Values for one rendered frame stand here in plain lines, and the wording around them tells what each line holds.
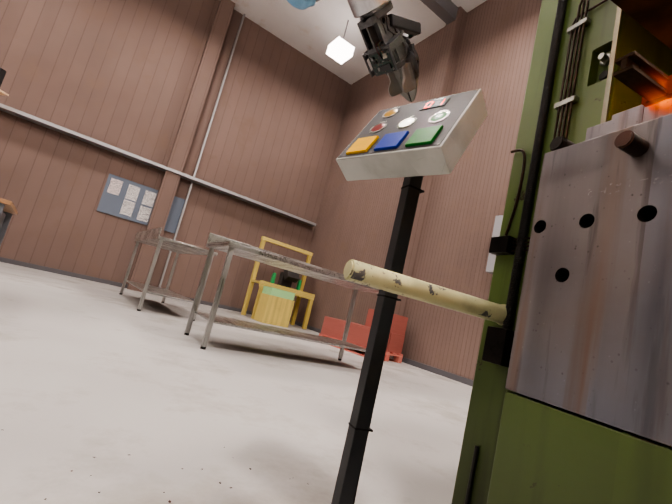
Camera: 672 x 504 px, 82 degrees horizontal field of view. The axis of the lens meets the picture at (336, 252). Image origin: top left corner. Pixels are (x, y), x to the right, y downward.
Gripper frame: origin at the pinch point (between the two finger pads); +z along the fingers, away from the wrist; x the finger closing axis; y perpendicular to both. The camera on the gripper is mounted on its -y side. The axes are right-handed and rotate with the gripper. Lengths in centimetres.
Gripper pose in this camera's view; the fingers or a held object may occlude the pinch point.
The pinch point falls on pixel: (411, 94)
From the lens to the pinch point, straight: 101.0
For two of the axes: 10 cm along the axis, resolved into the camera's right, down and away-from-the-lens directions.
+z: 4.4, 7.1, 5.5
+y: -5.2, 7.0, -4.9
